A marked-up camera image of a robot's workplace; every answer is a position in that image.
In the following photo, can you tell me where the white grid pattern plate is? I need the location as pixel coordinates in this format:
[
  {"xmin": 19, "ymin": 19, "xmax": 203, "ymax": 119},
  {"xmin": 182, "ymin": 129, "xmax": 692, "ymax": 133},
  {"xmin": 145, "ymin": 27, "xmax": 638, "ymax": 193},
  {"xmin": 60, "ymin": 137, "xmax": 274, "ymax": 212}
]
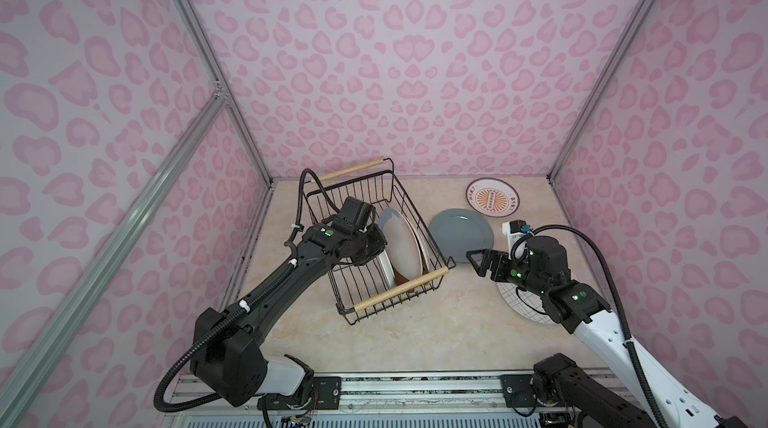
[{"xmin": 497, "ymin": 283, "xmax": 555, "ymax": 325}]

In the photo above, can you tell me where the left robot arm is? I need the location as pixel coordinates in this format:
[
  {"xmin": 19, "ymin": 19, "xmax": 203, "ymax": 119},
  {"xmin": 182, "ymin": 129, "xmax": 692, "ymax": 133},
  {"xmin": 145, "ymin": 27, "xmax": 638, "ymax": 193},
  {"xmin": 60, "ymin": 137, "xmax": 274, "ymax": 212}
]
[{"xmin": 189, "ymin": 197, "xmax": 386, "ymax": 407}]

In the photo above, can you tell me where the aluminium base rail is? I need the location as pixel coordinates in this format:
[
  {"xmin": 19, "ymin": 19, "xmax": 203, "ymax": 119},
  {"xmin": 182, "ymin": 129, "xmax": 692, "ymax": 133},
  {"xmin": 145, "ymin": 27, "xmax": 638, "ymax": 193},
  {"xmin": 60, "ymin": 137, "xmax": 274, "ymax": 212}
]
[{"xmin": 160, "ymin": 370, "xmax": 580, "ymax": 427}]

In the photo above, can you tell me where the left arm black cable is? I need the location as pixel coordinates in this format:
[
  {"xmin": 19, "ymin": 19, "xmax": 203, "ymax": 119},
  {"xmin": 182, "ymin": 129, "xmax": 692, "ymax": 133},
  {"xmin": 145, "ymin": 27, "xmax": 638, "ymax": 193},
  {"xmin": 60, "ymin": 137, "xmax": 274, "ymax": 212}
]
[{"xmin": 152, "ymin": 168, "xmax": 343, "ymax": 414}]

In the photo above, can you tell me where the white plate orange sunburst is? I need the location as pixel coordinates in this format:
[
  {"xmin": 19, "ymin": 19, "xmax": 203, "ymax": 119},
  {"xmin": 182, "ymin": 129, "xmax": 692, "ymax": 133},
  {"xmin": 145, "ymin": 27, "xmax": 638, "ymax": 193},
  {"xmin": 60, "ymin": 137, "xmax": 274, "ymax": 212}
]
[{"xmin": 465, "ymin": 178, "xmax": 520, "ymax": 218}]

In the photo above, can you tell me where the grey-blue plate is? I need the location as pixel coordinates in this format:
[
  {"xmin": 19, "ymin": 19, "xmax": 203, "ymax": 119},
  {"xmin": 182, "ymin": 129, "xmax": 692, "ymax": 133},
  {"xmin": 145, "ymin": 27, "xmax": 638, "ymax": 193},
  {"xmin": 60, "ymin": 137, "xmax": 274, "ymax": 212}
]
[{"xmin": 429, "ymin": 209, "xmax": 494, "ymax": 264}]

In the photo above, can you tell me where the white star cartoon plate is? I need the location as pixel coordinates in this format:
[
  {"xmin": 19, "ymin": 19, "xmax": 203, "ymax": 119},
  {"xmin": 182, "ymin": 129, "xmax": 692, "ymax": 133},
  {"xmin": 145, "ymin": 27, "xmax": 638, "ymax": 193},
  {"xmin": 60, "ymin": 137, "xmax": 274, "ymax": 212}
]
[{"xmin": 411, "ymin": 224, "xmax": 430, "ymax": 275}]

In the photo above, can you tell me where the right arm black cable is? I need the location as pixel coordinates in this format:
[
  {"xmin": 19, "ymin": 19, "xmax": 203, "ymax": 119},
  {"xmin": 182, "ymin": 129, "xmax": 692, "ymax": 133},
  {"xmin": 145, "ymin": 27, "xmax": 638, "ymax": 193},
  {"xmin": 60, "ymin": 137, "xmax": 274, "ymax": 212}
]
[{"xmin": 509, "ymin": 223, "xmax": 673, "ymax": 428}]

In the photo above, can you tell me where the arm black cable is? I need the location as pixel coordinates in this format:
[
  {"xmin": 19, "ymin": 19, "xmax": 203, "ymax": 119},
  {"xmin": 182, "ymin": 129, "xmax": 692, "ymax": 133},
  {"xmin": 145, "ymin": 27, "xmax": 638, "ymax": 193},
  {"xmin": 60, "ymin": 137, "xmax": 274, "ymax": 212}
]
[
  {"xmin": 509, "ymin": 223, "xmax": 673, "ymax": 428},
  {"xmin": 152, "ymin": 168, "xmax": 343, "ymax": 414}
]

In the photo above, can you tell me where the aluminium frame strut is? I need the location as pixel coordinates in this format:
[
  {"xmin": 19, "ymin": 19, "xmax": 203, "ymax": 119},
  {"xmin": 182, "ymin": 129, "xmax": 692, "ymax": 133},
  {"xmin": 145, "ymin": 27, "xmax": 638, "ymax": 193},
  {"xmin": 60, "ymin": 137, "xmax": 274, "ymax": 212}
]
[{"xmin": 1, "ymin": 93, "xmax": 228, "ymax": 427}]

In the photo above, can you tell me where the pastel abstract pattern plate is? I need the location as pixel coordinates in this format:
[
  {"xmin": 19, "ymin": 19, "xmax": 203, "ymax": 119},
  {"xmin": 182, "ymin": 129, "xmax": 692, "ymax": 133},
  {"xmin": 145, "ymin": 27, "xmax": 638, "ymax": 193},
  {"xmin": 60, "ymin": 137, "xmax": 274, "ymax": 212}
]
[{"xmin": 377, "ymin": 208, "xmax": 424, "ymax": 281}]

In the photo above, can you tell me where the black wire dish rack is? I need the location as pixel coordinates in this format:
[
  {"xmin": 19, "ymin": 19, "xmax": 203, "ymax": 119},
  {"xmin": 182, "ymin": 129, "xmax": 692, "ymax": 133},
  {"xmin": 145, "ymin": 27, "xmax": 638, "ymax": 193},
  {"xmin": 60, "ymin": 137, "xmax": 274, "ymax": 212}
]
[{"xmin": 299, "ymin": 158, "xmax": 456, "ymax": 325}]

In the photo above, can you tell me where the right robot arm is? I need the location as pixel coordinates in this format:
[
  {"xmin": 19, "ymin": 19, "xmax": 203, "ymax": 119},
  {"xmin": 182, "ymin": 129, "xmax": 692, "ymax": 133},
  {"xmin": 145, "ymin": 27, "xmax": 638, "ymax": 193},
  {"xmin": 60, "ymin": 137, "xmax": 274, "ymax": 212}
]
[{"xmin": 466, "ymin": 233, "xmax": 743, "ymax": 427}]

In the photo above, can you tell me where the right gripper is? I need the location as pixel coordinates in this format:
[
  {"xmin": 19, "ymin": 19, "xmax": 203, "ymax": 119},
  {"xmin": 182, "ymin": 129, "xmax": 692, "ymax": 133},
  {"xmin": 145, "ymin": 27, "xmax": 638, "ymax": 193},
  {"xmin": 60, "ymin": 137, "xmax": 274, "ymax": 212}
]
[{"xmin": 464, "ymin": 249, "xmax": 549, "ymax": 297}]

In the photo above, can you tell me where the white plate black rim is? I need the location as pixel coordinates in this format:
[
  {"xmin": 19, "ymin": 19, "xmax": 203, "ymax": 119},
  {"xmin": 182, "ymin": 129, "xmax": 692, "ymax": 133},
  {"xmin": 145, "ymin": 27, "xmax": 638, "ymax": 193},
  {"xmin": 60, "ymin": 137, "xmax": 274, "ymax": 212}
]
[{"xmin": 377, "ymin": 251, "xmax": 397, "ymax": 290}]

